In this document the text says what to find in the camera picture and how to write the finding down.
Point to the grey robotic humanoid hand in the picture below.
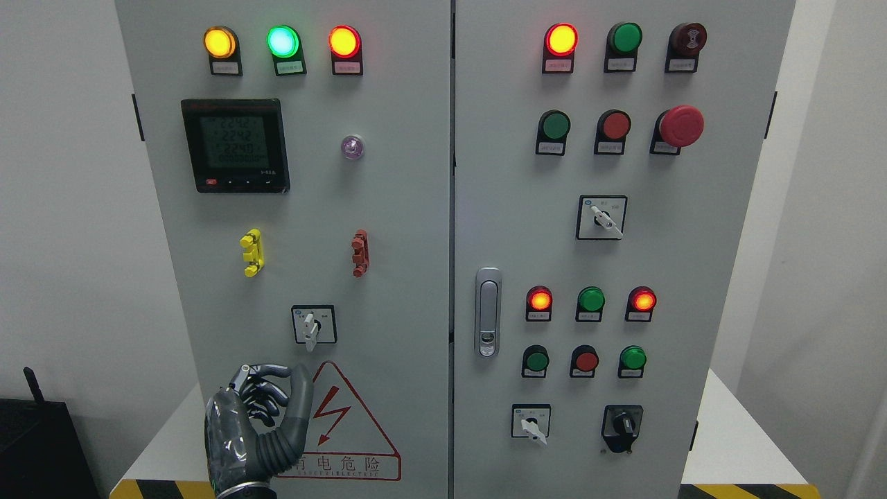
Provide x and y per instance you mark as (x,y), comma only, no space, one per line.
(255,428)

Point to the white rotary selector switch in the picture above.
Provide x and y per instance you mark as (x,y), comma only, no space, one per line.
(314,324)

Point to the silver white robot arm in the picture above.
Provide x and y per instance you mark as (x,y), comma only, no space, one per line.
(249,490)

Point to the red electrical hazard warning sticker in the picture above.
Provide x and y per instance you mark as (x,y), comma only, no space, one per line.
(344,439)

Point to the black box with antenna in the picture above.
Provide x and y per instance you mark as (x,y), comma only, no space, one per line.
(41,455)

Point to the yellow plastic terminal clip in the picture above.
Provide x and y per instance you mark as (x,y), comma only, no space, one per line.
(253,255)

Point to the red plastic terminal clip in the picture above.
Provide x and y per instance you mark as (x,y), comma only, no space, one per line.
(360,255)

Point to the black digital power meter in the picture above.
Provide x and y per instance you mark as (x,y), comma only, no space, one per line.
(236,145)

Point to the green push button lower left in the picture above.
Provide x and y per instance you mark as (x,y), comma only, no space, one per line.
(535,361)

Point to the small clear bulb lamp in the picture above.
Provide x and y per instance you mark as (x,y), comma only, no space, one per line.
(353,147)

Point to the lit red lamp middle left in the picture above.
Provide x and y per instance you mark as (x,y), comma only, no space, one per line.
(539,304)

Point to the lit red lamp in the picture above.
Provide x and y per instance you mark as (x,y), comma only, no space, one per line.
(559,44)
(539,304)
(640,304)

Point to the grey electrical cabinet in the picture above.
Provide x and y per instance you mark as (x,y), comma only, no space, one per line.
(448,106)

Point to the red push button lower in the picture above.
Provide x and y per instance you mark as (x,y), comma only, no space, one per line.
(584,362)

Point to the red push button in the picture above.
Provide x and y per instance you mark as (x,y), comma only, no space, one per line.
(584,362)
(612,129)

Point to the green lamp middle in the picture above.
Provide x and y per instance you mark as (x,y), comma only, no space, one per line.
(590,303)

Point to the yellow indicator lamp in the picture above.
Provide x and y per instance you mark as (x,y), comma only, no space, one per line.
(223,49)

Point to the bright green indicator lamp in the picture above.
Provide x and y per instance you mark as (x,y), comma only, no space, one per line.
(285,46)

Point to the orange red indicator lamp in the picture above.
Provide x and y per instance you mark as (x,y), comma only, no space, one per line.
(346,51)

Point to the lit red lamp middle right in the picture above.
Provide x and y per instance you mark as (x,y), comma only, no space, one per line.
(640,304)

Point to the green push button upper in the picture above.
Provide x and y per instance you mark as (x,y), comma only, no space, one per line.
(552,132)

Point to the red push button upper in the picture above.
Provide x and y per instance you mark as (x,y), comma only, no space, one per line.
(612,129)

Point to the lit red lamp top right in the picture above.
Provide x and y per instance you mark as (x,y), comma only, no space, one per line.
(559,44)

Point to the red emergency stop button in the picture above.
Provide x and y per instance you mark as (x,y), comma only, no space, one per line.
(680,126)

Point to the dark green lamp top right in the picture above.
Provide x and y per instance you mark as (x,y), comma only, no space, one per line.
(623,42)

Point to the dark red buzzer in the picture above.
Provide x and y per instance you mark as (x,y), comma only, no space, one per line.
(684,46)

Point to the white selector switch lower right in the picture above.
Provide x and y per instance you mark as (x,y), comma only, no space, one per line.
(531,421)

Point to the silver cabinet door handle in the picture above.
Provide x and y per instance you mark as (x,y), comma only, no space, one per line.
(488,289)

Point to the black rotary knob switch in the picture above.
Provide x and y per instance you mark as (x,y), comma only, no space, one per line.
(621,426)

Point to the white selector switch upper right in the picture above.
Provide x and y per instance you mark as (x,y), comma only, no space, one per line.
(601,217)

